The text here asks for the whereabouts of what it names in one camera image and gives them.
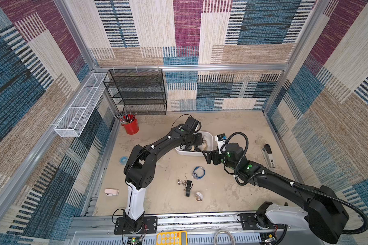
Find translucent blue plastic watch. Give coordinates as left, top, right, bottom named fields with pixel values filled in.
left=192, top=166, right=205, bottom=180

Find black leather strap watch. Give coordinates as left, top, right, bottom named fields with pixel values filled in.
left=185, top=180, right=192, bottom=197

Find silver chain pocket watch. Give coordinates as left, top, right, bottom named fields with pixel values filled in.
left=177, top=175, right=188, bottom=187

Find small silver face watch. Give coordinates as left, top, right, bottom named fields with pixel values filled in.
left=194, top=192, right=203, bottom=202

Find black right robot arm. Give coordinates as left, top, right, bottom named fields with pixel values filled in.
left=202, top=132, right=368, bottom=244

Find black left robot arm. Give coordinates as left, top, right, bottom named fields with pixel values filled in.
left=123, top=115, right=202, bottom=232

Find white plastic storage box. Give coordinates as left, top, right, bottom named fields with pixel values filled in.
left=175, top=131, right=216, bottom=157

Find grey black stapler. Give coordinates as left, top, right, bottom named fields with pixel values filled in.
left=261, top=144, right=276, bottom=168

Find red metal pen cup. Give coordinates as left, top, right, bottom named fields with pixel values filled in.
left=122, top=118, right=140, bottom=135

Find pens in red cup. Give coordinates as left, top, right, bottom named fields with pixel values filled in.
left=114, top=106, right=137, bottom=125

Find blue tape roll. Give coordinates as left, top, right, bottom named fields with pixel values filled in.
left=120, top=156, right=128, bottom=165

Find yellow button control pad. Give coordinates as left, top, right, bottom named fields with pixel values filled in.
left=156, top=231, right=188, bottom=245

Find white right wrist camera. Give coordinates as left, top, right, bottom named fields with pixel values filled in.
left=214, top=133, right=227, bottom=154

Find black wire mesh shelf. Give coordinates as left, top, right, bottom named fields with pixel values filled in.
left=104, top=68, right=167, bottom=115

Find white wire mesh basket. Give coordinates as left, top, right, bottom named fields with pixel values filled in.
left=55, top=73, right=106, bottom=137

